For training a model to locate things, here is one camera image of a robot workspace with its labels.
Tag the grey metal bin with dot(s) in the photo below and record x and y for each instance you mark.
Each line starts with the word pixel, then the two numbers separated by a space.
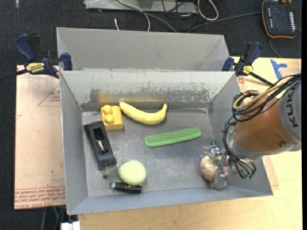
pixel 168 162

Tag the yellow toy brick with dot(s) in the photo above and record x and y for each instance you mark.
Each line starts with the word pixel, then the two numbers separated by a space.
pixel 112 121

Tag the pale green ball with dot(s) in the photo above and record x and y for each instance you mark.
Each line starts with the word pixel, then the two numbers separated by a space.
pixel 132 172

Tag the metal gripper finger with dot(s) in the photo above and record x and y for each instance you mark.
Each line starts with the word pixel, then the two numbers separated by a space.
pixel 220 180
pixel 212 151

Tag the brown cardboard board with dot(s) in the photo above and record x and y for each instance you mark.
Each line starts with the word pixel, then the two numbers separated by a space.
pixel 38 140

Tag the yellow banana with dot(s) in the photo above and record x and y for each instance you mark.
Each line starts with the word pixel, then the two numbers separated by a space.
pixel 144 117

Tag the pink and white fruit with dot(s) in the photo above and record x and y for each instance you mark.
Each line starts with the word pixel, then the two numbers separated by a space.
pixel 207 169

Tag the small black cylinder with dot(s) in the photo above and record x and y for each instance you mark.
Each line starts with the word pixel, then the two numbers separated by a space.
pixel 126 187

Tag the green comb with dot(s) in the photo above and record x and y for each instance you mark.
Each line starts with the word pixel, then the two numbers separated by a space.
pixel 172 137

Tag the black stapler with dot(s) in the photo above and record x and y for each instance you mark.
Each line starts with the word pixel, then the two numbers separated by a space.
pixel 100 144

